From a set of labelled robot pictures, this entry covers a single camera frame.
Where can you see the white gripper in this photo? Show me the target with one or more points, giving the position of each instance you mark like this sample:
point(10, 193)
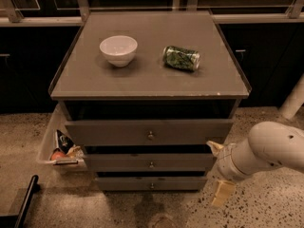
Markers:
point(226, 161)

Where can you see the grey bottom drawer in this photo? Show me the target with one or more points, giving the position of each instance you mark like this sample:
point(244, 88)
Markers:
point(151, 183)

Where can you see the grey drawer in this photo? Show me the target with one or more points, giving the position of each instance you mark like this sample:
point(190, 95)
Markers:
point(149, 162)
point(148, 132)
point(151, 183)

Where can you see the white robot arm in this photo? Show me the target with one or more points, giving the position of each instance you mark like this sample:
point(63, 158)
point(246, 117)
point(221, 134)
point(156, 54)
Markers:
point(269, 146)

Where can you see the grey middle drawer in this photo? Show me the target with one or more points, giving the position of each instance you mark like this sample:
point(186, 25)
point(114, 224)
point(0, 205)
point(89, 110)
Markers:
point(149, 162)

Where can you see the grey top drawer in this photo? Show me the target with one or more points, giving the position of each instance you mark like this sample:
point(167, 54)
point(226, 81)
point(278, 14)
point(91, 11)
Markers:
point(148, 132)

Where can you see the grey drawer cabinet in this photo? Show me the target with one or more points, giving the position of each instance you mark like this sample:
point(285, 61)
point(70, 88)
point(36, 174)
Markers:
point(88, 87)

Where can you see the white table leg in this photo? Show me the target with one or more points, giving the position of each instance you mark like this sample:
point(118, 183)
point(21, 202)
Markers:
point(294, 101)

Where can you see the green soda can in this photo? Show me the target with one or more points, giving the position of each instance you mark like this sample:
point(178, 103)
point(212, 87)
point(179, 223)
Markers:
point(181, 58)

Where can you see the white ceramic bowl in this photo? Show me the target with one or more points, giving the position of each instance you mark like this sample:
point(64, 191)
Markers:
point(119, 50)

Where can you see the black snack bag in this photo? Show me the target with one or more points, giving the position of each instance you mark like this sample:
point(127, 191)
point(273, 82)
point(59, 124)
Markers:
point(63, 142)

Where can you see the red round fruit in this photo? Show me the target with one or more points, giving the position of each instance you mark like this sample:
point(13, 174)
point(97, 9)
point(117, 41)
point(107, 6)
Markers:
point(57, 155)

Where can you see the clear plastic storage bin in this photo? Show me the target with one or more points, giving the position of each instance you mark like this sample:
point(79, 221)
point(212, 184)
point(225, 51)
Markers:
point(48, 145)

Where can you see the black bar object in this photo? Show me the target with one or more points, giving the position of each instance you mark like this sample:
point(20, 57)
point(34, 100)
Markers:
point(17, 220)

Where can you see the metal window frame rail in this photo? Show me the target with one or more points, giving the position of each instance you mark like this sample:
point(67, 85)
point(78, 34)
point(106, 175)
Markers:
point(51, 13)

